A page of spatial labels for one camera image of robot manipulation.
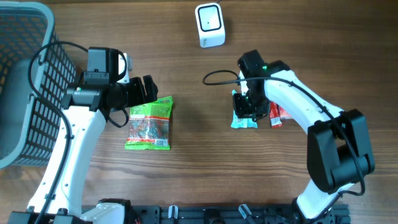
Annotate red white tissue pack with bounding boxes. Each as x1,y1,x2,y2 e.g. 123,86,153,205
278,106,292,119

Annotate black camera cable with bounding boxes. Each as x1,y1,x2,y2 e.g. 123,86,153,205
202,69,366,218
27,40,130,224

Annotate right black camera cable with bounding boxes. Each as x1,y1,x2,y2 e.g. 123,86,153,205
202,69,366,218

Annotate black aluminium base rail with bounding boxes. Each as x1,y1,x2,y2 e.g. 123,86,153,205
73,203,351,224

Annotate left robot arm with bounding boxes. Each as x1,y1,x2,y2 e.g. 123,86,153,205
8,47,158,223

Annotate white barcode scanner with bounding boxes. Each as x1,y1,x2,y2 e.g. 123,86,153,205
195,2,226,49

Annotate teal wrapper packet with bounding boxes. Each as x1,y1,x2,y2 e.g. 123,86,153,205
231,108,258,129

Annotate red stick sachet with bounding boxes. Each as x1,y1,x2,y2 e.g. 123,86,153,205
269,102,282,128

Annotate green snack bag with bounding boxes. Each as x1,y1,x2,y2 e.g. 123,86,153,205
124,96,174,151

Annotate left black camera cable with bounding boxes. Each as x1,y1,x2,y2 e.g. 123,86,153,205
27,40,130,224

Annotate grey plastic mesh basket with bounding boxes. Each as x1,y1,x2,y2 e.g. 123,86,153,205
1,1,77,168

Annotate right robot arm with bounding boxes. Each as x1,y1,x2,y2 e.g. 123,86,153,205
233,50,375,223

